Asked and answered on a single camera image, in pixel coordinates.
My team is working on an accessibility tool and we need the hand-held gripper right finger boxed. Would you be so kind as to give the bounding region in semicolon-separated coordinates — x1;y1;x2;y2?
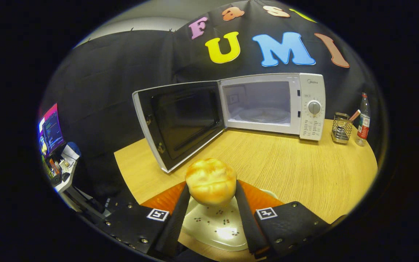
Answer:
234;179;332;259

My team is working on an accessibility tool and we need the white microwave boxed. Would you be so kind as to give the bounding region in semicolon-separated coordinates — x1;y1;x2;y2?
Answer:
132;73;326;174

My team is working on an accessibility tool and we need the glass microwave turntable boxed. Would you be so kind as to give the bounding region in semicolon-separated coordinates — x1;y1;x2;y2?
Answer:
239;107;291;123

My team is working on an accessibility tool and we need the clear plastic water bottle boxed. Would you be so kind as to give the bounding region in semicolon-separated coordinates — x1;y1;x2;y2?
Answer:
356;92;371;147

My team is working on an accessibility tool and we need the metal wire basket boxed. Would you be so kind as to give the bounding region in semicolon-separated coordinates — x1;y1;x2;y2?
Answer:
331;112;354;144

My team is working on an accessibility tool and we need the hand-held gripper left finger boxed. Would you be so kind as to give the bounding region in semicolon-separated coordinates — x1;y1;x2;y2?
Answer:
97;181;192;257

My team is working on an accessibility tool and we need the white cherry print plate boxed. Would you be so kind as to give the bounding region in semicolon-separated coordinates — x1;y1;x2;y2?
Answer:
180;189;279;251

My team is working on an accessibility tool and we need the cluttered white desk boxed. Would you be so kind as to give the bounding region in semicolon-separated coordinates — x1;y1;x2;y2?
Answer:
42;142;83;193

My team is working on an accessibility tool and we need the computer monitor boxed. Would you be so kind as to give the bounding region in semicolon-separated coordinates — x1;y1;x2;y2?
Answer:
38;103;65;157

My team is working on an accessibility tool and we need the golden bread bun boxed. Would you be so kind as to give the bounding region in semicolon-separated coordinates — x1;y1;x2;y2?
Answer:
185;158;238;207

